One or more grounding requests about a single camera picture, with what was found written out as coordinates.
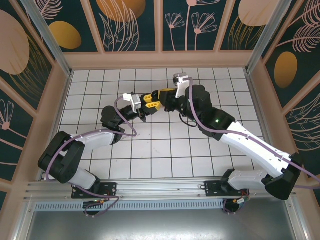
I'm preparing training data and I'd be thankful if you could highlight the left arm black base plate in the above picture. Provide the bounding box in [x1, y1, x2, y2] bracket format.
[71, 182, 118, 200]

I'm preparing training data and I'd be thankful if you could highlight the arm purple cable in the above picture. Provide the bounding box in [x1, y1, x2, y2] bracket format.
[45, 96, 139, 218]
[188, 77, 320, 216]

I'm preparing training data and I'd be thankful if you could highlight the slotted grey cable duct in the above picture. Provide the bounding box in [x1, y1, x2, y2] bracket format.
[33, 201, 226, 211]

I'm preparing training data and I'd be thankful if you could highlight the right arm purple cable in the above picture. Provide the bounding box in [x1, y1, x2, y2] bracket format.
[188, 77, 320, 216]

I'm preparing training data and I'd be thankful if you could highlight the grey metal sheet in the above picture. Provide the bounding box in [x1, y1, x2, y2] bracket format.
[14, 196, 311, 240]

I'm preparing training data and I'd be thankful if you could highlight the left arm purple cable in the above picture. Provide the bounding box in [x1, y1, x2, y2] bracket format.
[45, 96, 139, 218]

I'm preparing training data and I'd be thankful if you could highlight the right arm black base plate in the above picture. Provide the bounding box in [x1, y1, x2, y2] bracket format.
[204, 179, 251, 198]

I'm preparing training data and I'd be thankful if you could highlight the aluminium frame post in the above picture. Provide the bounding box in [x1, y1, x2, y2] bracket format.
[244, 0, 293, 75]
[19, 0, 74, 77]

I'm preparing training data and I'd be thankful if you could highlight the aluminium side rail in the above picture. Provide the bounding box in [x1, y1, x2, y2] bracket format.
[243, 69, 282, 180]

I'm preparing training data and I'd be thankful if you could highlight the aluminium mounting rail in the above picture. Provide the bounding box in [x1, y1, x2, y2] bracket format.
[23, 176, 297, 201]

